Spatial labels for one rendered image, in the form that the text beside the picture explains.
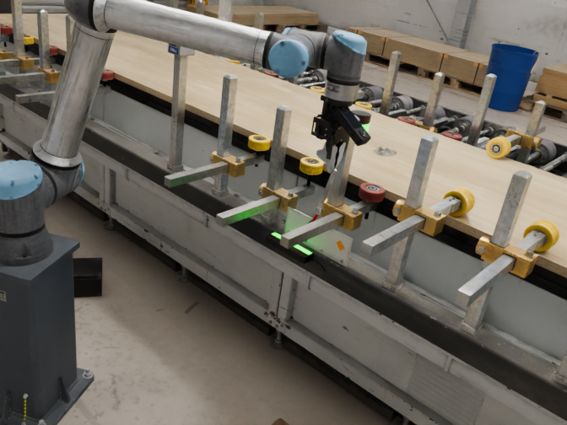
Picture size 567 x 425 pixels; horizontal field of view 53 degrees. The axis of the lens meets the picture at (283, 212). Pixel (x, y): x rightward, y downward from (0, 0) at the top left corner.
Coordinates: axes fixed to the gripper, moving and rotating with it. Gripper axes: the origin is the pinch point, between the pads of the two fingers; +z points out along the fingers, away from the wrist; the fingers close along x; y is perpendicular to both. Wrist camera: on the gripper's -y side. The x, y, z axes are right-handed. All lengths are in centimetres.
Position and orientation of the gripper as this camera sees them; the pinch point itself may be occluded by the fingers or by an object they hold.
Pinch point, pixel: (332, 169)
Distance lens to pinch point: 163.2
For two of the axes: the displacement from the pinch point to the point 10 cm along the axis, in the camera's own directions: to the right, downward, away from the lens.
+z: -1.3, 8.9, 4.4
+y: -7.4, -3.9, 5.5
